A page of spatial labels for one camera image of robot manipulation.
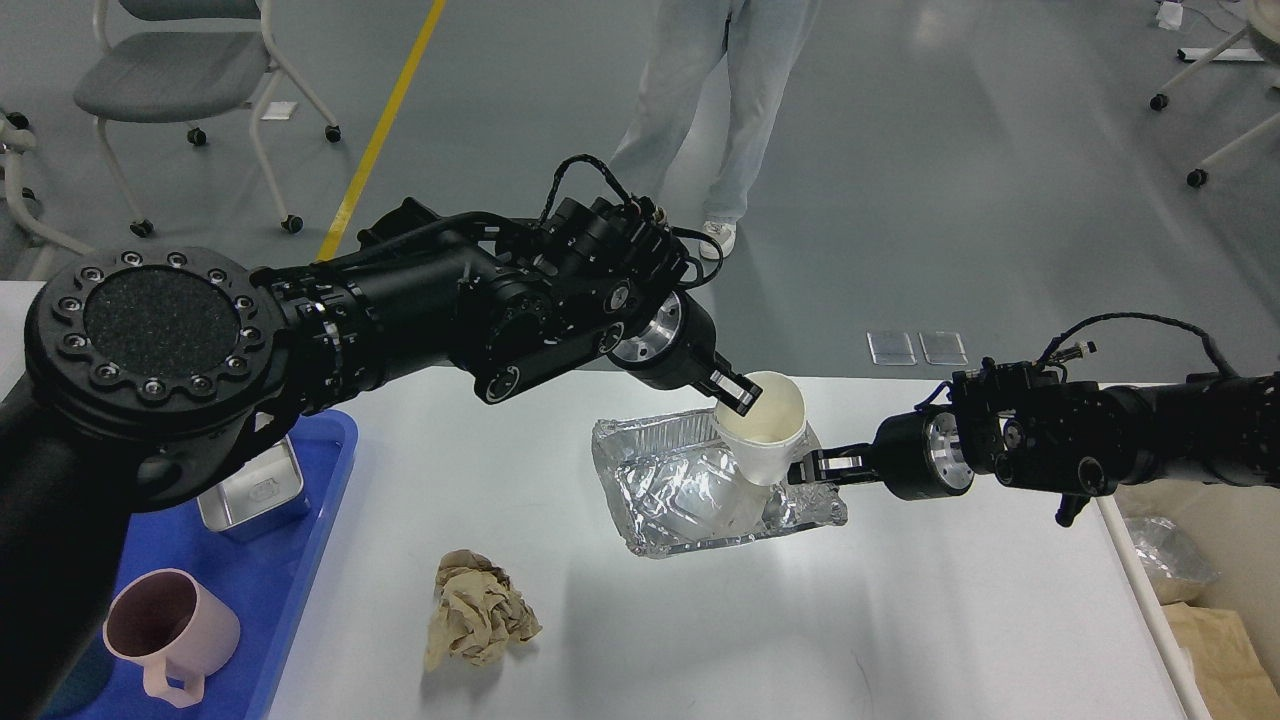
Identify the clear floor plate left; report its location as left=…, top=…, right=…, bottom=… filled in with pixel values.
left=867, top=331, right=918, bottom=366

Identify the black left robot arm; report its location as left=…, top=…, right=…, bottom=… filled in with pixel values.
left=1, top=154, right=762, bottom=719

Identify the grey wheeled chair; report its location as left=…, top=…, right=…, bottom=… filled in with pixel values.
left=0, top=0, right=343, bottom=261

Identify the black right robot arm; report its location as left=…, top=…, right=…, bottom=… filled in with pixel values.
left=786, top=316, right=1279, bottom=527

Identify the crumpled clear plastic bag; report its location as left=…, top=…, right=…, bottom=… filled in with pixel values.
left=1125, top=516, right=1221, bottom=606

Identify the white chair base right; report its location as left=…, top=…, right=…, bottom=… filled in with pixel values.
left=1148, top=0, right=1280, bottom=190

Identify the stainless steel rectangular tin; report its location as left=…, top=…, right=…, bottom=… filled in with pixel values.
left=196, top=438, right=310, bottom=543

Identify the clear floor plate right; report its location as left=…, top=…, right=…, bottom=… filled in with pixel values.
left=916, top=331, right=968, bottom=366

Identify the clear floor plate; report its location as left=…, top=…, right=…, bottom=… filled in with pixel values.
left=916, top=331, right=968, bottom=366
left=867, top=331, right=918, bottom=366

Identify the white plastic bin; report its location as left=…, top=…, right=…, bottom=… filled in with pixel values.
left=1114, top=480, right=1279, bottom=719

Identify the brown paper bag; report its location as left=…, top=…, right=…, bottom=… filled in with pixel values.
left=1162, top=603, right=1279, bottom=719

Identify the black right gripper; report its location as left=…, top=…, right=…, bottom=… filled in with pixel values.
left=787, top=409, right=975, bottom=501

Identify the crumpled brown paper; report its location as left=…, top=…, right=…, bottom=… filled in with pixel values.
left=422, top=550, right=541, bottom=673

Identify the aluminium foil tray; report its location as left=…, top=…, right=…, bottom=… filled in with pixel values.
left=591, top=407, right=849, bottom=559

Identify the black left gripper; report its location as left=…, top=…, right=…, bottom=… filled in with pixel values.
left=608, top=291, right=763, bottom=416

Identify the pink plastic mug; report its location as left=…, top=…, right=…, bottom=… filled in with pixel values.
left=102, top=568, right=241, bottom=708

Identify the white side table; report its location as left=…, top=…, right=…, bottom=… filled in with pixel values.
left=1, top=281, right=47, bottom=402

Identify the white paper cup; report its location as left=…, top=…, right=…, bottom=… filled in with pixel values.
left=712, top=372, right=806, bottom=486

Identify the standing person in jeans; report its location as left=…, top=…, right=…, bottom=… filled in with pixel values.
left=605, top=0, right=823, bottom=263

